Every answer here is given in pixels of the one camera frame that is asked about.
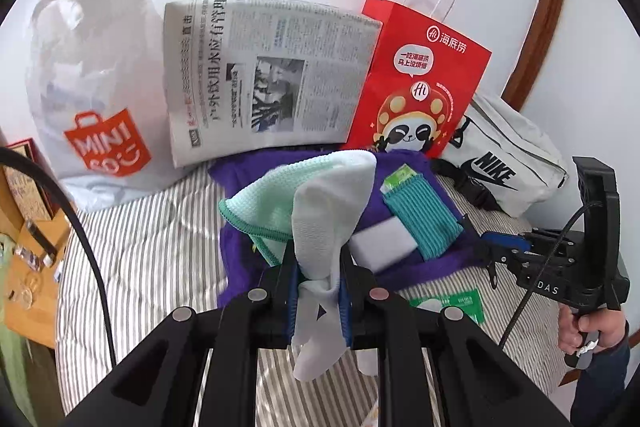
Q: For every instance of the red framed box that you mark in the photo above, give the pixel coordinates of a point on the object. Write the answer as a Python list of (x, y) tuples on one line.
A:
[(34, 203)]

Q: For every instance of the person right hand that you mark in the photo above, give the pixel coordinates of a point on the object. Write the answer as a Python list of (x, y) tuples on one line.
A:
[(611, 325)]

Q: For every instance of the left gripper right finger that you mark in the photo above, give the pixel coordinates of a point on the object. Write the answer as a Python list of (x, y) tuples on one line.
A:
[(355, 285)]

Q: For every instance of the red paper shopping bag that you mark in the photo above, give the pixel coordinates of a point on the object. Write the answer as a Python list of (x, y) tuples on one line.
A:
[(421, 79)]

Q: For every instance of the white sponge block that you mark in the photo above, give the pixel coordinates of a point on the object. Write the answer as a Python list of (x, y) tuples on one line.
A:
[(381, 246)]

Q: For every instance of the green white packet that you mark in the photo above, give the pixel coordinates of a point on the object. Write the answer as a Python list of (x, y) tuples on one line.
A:
[(468, 301)]

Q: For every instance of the green cassette tissue pack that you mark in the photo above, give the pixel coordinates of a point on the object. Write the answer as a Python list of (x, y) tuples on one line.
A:
[(396, 178)]

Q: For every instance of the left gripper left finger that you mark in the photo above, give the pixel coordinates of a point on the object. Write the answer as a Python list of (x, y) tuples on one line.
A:
[(281, 284)]

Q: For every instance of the white Miniso plastic bag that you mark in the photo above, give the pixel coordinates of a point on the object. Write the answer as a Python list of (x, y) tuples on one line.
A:
[(95, 87)]

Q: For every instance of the striped quilted bed cover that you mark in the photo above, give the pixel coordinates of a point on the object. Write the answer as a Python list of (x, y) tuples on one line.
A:
[(162, 251)]

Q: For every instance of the brown wooden door frame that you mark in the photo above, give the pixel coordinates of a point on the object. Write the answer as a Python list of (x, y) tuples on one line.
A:
[(533, 53)]

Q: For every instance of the purple towel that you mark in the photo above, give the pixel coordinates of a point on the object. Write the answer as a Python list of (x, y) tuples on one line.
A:
[(244, 268)]

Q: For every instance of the teal ribbed sponge cloth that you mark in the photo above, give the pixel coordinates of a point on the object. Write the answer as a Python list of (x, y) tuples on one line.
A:
[(428, 219)]

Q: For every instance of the wooden bedside furniture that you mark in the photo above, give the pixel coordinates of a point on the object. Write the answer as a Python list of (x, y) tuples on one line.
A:
[(29, 297)]

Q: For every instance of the white Nike waist bag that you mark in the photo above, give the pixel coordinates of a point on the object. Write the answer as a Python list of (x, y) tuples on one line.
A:
[(499, 160)]

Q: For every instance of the folded newspaper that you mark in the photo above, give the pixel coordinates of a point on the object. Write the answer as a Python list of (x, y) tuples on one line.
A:
[(243, 75)]

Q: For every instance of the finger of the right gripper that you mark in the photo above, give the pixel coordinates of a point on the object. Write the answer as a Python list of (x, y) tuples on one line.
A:
[(496, 241)]

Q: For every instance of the mint green microfiber cloth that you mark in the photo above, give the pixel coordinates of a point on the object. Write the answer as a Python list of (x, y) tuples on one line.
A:
[(263, 210)]

